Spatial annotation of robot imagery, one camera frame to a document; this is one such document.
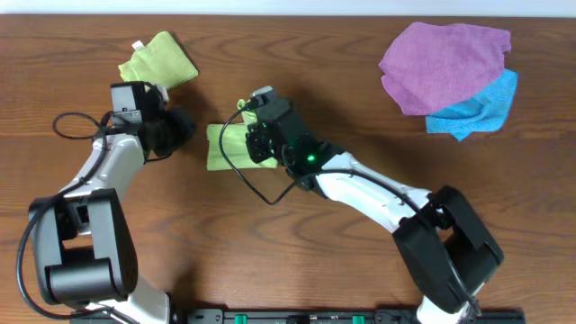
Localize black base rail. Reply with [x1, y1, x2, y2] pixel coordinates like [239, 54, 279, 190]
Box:
[173, 306, 527, 324]

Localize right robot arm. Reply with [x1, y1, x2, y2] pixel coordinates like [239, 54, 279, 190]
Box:
[243, 94, 504, 323]

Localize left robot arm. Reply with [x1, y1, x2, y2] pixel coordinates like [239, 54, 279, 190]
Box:
[16, 81, 195, 323]

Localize green microfiber cloth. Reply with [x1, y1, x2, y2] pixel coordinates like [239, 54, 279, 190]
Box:
[206, 111, 278, 171]

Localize folded green cloth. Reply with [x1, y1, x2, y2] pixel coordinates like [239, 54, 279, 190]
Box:
[118, 31, 199, 88]

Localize right black cable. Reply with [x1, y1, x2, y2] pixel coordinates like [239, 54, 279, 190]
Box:
[218, 96, 482, 316]

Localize purple cloth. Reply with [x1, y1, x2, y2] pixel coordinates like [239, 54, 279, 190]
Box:
[379, 22, 512, 115]

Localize blue cloth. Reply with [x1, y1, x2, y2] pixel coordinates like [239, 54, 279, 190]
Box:
[425, 69, 518, 141]

